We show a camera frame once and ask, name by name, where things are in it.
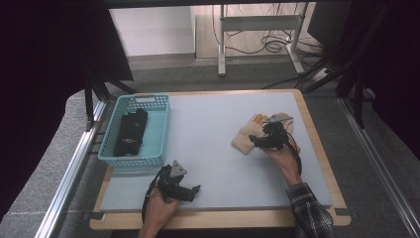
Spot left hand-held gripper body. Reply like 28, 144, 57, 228
154, 160, 196, 203

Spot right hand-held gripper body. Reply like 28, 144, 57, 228
260, 113, 294, 151

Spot light blue plastic basket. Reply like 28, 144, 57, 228
97, 93, 172, 168

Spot person's right hand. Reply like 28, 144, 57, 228
262, 140, 302, 186

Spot person's left hand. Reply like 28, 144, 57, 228
144, 184, 181, 231

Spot wooden table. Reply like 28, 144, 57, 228
89, 87, 352, 231

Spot white foam mat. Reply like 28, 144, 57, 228
99, 91, 333, 213

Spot white power strip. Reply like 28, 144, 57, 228
311, 66, 330, 82

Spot black tripod stand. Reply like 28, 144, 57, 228
83, 63, 139, 132
301, 19, 375, 130

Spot black curtain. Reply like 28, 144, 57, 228
343, 0, 420, 161
0, 0, 135, 221

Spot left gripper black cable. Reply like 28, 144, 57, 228
141, 177, 160, 223

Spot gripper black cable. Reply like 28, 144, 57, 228
285, 131, 303, 177
141, 177, 160, 223

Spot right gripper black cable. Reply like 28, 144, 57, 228
285, 131, 303, 177

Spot black cables on floor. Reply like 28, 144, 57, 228
211, 3, 331, 90

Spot aluminium rail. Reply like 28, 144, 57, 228
34, 98, 111, 238
338, 96, 420, 238

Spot white metal desk frame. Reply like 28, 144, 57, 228
217, 3, 307, 77

